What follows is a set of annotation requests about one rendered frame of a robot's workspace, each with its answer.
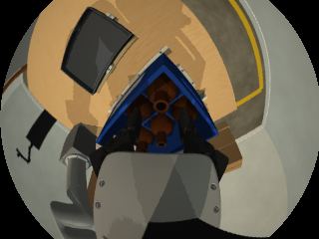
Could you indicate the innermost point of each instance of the brown glass bottle with blue label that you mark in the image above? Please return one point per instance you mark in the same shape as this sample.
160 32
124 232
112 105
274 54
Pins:
146 138

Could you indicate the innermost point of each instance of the blue crate with cross dividers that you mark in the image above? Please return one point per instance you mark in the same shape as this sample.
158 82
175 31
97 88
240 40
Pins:
173 143

